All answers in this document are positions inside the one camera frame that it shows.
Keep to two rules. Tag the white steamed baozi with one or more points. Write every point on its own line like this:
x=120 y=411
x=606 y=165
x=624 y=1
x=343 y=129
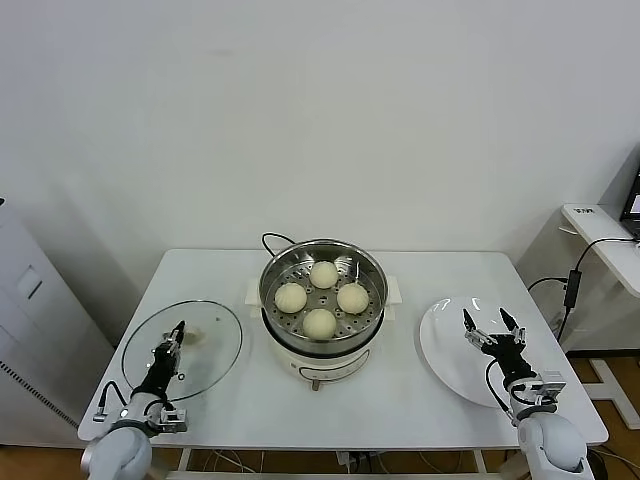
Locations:
x=290 y=298
x=320 y=324
x=353 y=298
x=323 y=275

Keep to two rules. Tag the white table leg frame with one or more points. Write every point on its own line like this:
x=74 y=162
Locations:
x=481 y=460

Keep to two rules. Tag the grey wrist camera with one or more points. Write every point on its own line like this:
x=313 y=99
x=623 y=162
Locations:
x=549 y=387
x=173 y=420

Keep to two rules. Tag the white round plate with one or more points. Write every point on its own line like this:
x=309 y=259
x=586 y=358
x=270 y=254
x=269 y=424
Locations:
x=440 y=340

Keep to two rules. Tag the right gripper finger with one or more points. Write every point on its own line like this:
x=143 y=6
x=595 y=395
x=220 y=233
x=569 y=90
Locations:
x=477 y=336
x=517 y=332

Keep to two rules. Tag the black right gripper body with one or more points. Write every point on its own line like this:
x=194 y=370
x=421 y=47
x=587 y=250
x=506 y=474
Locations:
x=510 y=357

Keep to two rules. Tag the black laptop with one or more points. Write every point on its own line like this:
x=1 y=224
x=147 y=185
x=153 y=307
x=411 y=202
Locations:
x=632 y=200

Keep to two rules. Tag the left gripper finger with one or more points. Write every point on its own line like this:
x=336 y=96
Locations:
x=174 y=345

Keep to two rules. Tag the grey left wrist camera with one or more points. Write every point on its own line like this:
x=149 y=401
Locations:
x=173 y=420

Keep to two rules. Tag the steel perforated steamer basket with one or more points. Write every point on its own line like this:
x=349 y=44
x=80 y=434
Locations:
x=367 y=285

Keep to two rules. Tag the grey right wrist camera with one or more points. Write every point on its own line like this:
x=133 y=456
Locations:
x=549 y=387

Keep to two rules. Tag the glass pot lid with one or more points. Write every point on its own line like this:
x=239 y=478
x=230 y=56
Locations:
x=215 y=350

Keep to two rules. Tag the white floor cabinet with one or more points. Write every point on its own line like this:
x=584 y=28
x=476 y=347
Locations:
x=40 y=325

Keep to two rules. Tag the white electric cooker base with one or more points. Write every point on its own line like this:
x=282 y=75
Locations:
x=320 y=367

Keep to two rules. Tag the dark grey USB hub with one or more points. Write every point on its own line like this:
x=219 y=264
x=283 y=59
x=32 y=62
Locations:
x=572 y=289

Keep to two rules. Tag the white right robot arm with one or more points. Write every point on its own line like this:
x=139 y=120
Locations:
x=550 y=445

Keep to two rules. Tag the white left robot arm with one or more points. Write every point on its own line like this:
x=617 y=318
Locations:
x=120 y=450

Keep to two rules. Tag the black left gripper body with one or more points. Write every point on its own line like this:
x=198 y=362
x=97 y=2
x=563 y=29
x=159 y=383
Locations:
x=162 y=372

